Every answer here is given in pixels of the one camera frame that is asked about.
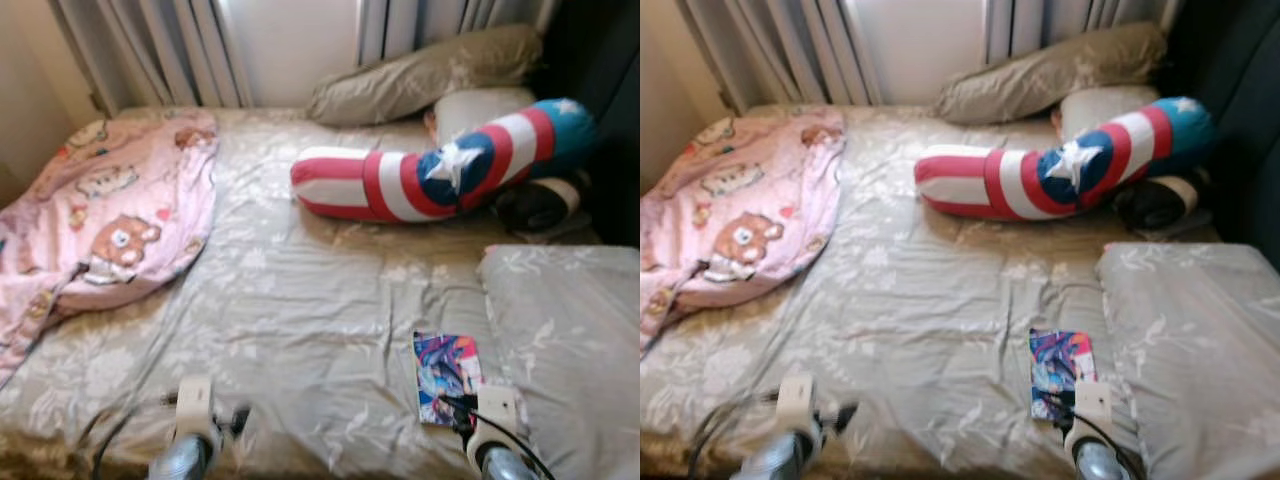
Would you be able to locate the colourful manga comic book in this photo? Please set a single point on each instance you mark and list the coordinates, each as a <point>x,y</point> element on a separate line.
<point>447,375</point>
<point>1062,370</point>

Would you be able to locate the light window curtain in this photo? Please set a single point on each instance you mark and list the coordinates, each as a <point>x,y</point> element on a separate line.
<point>1080,20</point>
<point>775,50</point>
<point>150,50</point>
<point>450,20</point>

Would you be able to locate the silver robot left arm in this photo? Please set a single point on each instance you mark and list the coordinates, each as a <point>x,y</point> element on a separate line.
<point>790,460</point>
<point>182,460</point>

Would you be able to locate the grey floral pillow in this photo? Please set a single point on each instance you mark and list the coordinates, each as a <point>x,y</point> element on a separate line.
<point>1190,350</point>
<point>570,350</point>

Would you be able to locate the grey floral bed sheet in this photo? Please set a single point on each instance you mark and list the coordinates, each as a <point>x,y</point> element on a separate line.
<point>320,290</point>
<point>950,290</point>

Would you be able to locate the black white rolled cushion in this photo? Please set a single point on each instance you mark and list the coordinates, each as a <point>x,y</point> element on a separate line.
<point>535,205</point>
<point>1155,205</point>

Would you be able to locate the red white blue star pillow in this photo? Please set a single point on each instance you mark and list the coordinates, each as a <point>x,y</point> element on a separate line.
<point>400,185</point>
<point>1020,185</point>

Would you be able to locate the pink cartoon print blanket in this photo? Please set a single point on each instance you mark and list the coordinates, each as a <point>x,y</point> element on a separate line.
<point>110,210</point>
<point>740,210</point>

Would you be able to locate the small light grey pillow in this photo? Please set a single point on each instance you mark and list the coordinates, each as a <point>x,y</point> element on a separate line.
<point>1105,108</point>
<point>480,110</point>

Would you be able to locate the taupe floral pillow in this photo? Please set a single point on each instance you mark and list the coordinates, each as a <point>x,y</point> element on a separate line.
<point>420,80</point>
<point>1045,78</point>

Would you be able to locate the dark tall furniture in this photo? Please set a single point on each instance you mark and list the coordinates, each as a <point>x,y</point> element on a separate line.
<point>1235,110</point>
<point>600,100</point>

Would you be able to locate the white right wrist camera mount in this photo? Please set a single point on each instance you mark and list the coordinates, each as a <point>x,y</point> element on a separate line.
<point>1092,405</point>
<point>497,410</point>

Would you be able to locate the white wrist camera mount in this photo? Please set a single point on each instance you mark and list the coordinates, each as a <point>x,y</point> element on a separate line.
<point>193,405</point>
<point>798,400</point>
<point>1092,405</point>
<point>497,410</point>

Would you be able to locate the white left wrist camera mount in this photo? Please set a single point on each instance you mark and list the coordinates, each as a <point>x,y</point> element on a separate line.
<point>798,400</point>
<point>193,405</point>

